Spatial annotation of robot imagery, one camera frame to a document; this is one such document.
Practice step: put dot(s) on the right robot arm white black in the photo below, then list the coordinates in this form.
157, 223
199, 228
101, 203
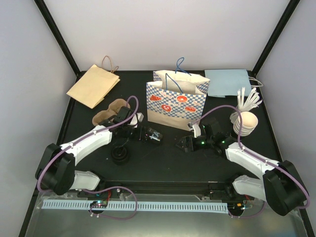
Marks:
276, 183

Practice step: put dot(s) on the brown cardboard cup carrier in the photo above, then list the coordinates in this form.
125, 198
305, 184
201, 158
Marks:
112, 110

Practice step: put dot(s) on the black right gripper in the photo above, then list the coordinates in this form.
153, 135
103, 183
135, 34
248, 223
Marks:
186, 144

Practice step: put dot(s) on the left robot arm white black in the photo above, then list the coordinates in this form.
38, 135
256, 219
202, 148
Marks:
57, 169

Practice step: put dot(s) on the small electronics board right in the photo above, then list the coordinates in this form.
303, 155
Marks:
239, 207

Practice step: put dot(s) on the single black lid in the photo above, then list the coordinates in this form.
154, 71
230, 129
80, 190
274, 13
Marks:
154, 136

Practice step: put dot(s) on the light blue slotted cable duct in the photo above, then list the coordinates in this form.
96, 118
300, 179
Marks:
154, 206

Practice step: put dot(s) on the stack of paper cups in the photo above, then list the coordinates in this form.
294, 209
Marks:
249, 123

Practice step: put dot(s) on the small electronics board left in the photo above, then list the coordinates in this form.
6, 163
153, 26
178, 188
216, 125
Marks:
98, 204

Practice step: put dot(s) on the small electronics board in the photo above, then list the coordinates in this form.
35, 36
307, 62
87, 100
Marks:
98, 204
239, 207

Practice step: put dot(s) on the black frame post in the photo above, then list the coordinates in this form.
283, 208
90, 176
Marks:
289, 10
57, 35

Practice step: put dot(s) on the light blue paper bag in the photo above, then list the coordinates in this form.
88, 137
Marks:
226, 82

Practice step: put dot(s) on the right black frame post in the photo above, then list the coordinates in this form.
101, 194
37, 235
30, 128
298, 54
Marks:
289, 10

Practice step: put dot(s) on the stack of black lids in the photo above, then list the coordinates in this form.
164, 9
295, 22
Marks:
120, 155

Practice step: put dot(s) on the left black frame post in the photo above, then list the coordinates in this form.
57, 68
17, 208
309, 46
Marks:
57, 35

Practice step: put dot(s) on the blue checkered paper bag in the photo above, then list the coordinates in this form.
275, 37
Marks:
176, 98

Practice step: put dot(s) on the brown kraft paper bag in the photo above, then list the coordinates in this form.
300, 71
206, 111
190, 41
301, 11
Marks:
95, 84

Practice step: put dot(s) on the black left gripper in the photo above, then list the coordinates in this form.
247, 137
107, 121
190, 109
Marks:
141, 131

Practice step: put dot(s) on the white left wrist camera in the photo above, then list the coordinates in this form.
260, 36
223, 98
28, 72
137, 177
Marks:
137, 118

